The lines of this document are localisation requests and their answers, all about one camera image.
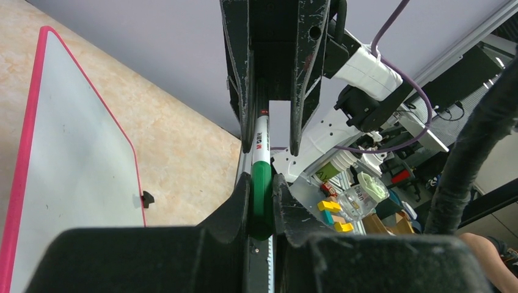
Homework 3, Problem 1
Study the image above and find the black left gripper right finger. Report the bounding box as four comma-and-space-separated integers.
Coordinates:
272, 174, 333, 292

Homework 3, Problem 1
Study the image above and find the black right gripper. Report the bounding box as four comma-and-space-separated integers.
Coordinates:
220, 1, 330, 156

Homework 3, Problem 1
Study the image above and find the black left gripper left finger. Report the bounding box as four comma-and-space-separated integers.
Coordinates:
196, 172, 251, 292

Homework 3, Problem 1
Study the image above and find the green whiteboard marker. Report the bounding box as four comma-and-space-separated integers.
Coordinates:
249, 78, 273, 241

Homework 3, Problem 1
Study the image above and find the pink framed whiteboard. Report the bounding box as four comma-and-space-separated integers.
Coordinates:
1, 26, 146, 292

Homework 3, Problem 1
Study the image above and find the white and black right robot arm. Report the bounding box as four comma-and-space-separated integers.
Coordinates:
220, 1, 411, 182

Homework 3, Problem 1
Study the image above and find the black whiteboard foot clip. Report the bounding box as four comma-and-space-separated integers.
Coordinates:
140, 190, 155, 209

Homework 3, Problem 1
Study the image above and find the yellow toy block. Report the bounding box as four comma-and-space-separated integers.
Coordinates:
317, 200, 342, 213

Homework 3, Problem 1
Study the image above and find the clear plastic cup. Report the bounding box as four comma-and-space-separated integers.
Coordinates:
337, 172, 389, 222

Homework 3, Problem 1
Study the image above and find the aluminium frame rail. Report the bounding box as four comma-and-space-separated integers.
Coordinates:
401, 1, 517, 135

